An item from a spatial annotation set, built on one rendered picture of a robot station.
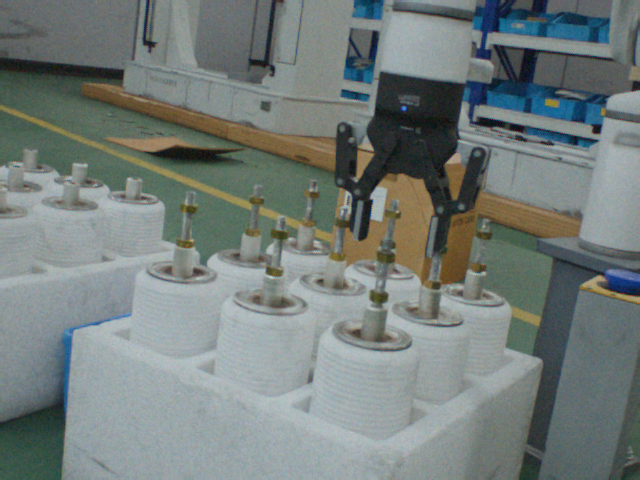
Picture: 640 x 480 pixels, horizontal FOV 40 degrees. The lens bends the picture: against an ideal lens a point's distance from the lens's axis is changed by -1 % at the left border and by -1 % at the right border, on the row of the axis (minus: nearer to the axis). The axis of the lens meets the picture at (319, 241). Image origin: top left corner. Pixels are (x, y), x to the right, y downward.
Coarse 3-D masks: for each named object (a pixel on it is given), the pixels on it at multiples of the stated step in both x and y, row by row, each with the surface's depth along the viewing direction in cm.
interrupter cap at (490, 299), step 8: (448, 288) 102; (456, 288) 103; (448, 296) 99; (456, 296) 99; (488, 296) 101; (496, 296) 102; (472, 304) 97; (480, 304) 97; (488, 304) 97; (496, 304) 98; (504, 304) 100
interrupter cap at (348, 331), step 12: (336, 324) 82; (348, 324) 83; (360, 324) 84; (336, 336) 80; (348, 336) 80; (360, 336) 81; (384, 336) 82; (396, 336) 82; (408, 336) 82; (372, 348) 78; (384, 348) 78; (396, 348) 78; (408, 348) 80
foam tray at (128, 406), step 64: (128, 320) 98; (128, 384) 88; (192, 384) 84; (512, 384) 96; (64, 448) 95; (128, 448) 90; (192, 448) 85; (256, 448) 80; (320, 448) 76; (384, 448) 75; (448, 448) 83; (512, 448) 102
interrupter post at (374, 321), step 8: (368, 304) 81; (368, 312) 80; (376, 312) 80; (384, 312) 80; (368, 320) 80; (376, 320) 80; (384, 320) 80; (368, 328) 80; (376, 328) 80; (384, 328) 81; (368, 336) 80; (376, 336) 80
